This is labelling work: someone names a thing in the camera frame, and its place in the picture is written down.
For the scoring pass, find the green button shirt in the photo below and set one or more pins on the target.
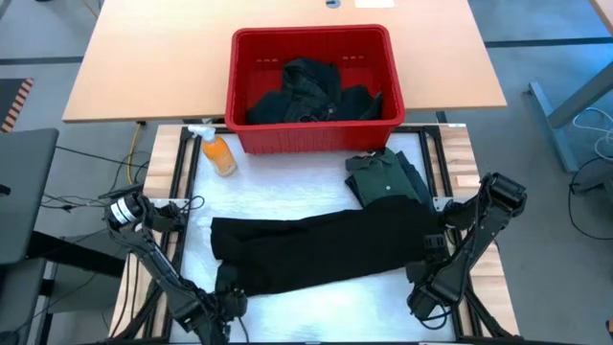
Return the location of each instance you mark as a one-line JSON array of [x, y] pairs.
[[383, 179]]

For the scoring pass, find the orange spray bottle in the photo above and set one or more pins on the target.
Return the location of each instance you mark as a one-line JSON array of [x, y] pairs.
[[220, 158]]

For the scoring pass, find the red plastic laundry basket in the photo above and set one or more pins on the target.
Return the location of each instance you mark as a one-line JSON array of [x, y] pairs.
[[311, 139]]

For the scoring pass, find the grey metal desk leg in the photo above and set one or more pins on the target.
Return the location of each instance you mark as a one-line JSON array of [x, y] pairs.
[[554, 125]]

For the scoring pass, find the light wooden desk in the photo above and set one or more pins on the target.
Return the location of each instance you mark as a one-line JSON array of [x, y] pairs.
[[158, 57]]

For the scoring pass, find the black aluminium table frame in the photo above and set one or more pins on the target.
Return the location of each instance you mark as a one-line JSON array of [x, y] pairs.
[[186, 136]]

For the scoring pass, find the black trousers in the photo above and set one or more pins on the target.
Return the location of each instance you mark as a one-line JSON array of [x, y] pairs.
[[325, 249]]

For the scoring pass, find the dark denim jeans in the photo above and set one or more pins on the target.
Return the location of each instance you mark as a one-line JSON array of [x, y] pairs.
[[311, 91]]

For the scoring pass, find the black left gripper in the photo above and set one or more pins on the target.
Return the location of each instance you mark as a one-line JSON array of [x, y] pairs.
[[227, 304]]

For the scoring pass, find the white paper sheet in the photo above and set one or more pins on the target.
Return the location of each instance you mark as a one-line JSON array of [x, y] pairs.
[[373, 3]]

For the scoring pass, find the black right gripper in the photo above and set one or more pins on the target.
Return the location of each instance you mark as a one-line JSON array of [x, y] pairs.
[[433, 249]]

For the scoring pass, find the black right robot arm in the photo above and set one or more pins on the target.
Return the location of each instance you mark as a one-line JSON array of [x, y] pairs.
[[479, 239]]

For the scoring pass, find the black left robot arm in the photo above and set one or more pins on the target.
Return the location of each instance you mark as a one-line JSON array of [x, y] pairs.
[[158, 268]]

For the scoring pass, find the dark navy shorts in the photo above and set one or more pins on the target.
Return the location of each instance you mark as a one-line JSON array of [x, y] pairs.
[[415, 184]]

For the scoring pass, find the dark grey office chair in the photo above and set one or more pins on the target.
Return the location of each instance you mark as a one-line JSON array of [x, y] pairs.
[[24, 191]]

